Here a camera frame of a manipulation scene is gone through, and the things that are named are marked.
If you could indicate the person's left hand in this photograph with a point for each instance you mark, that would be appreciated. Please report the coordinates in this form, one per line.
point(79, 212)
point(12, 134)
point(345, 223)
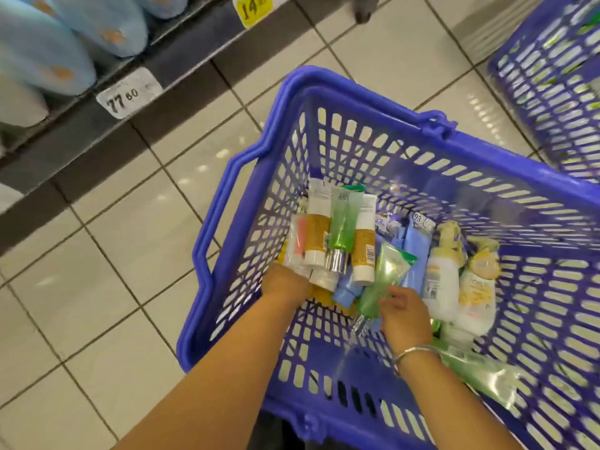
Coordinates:
point(283, 285)

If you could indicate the person's right hand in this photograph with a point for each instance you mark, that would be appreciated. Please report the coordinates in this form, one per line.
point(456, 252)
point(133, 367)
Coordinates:
point(405, 321)

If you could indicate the person's right thumb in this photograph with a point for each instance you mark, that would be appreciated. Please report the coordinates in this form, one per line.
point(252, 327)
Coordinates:
point(393, 296)

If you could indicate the green tube with silver cap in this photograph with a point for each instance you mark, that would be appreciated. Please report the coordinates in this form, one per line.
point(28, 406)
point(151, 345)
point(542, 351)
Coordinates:
point(343, 224)
point(386, 276)

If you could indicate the person's left forearm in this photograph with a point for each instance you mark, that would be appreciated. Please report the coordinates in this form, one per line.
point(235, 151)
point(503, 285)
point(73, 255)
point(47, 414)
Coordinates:
point(220, 384)

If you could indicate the person's right forearm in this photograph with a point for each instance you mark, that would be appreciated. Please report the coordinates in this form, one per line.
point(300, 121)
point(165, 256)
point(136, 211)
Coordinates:
point(450, 407)

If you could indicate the small blue tube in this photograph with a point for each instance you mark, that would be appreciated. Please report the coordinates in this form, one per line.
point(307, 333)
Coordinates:
point(348, 290)

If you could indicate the light blue tube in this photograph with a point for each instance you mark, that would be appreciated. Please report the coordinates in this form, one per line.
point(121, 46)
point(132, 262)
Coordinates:
point(417, 253)

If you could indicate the white and gold tube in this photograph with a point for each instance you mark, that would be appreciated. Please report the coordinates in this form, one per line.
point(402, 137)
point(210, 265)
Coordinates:
point(318, 224)
point(364, 243)

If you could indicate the white tube cap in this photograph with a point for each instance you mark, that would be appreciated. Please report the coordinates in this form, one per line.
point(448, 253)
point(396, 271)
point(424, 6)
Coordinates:
point(324, 280)

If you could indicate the white and yellow pump bottle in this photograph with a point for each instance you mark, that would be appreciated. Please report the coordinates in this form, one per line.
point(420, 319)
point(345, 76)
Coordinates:
point(478, 295)

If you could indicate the white and pink tube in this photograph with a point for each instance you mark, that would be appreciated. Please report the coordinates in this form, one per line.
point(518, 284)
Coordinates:
point(296, 243)

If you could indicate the clear green packet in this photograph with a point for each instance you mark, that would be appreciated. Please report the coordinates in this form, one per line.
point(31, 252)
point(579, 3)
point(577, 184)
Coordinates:
point(483, 374)

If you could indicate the blue plastic shopping basket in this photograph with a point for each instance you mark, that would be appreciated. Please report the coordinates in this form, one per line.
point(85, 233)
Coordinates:
point(539, 257)
point(553, 79)

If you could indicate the person's dark clothing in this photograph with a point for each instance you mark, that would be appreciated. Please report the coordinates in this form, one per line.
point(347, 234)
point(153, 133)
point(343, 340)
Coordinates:
point(272, 433)

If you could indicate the dark stand foot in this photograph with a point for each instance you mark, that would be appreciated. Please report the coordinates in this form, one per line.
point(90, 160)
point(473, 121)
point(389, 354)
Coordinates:
point(363, 9)

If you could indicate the yellow price tag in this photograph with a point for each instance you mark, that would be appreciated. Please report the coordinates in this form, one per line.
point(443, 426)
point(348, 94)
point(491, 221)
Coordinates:
point(253, 8)

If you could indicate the grey metal store shelf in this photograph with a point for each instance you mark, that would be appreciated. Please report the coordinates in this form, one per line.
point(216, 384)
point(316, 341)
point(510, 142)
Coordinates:
point(187, 46)

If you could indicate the white price tag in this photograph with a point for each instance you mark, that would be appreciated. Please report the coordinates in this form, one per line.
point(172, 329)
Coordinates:
point(129, 92)

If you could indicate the light blue bottle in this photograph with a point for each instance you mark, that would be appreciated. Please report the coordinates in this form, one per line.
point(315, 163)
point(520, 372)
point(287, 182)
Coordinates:
point(105, 23)
point(42, 46)
point(161, 3)

